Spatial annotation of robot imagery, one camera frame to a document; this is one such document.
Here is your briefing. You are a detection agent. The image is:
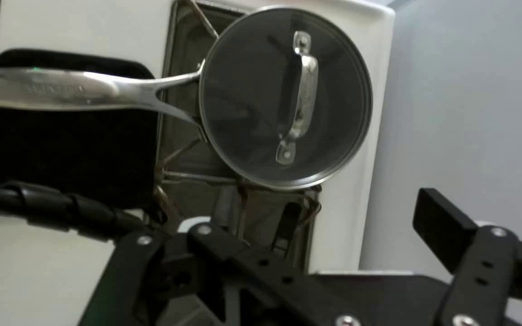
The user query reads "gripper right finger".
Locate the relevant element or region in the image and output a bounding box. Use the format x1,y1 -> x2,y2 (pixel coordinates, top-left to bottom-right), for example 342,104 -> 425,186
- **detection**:
413,187 -> 522,326

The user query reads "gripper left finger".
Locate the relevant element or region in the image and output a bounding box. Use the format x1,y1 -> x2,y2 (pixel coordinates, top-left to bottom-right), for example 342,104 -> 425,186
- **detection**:
77,201 -> 366,326

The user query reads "stove burner with metal grate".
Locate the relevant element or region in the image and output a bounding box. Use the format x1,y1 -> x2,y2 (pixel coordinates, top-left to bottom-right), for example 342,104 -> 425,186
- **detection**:
155,0 -> 323,273

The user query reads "white stove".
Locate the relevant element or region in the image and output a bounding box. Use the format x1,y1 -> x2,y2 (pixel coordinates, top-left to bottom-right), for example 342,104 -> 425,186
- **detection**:
0,0 -> 396,326

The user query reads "black square plate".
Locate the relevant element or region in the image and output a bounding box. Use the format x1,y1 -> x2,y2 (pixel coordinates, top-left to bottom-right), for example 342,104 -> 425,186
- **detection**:
0,48 -> 160,214

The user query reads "glass lid with steel handle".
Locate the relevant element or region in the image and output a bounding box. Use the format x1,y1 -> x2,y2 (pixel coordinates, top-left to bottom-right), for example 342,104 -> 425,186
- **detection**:
198,5 -> 373,191

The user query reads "steel pot with long handle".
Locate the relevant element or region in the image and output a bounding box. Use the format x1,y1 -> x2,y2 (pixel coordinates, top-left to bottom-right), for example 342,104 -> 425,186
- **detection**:
0,5 -> 373,191

